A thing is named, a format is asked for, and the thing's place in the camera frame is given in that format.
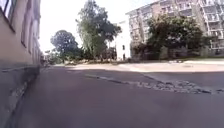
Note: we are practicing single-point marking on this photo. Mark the tall green tree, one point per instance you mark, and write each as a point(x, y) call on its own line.
point(95, 30)

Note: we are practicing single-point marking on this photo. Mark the white building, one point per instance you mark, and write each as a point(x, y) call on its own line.
point(121, 41)

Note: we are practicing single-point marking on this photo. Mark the pale pink building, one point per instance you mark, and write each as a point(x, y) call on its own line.
point(16, 40)

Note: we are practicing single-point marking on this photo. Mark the grey asphalt road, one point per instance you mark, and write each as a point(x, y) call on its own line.
point(110, 103)

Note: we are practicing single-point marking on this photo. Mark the tall apartment building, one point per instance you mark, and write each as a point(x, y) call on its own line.
point(186, 16)

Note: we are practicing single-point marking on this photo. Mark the broad dark tree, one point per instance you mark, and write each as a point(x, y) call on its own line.
point(175, 35)

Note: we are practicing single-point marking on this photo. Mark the round dark tree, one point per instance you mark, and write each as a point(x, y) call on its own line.
point(65, 43)

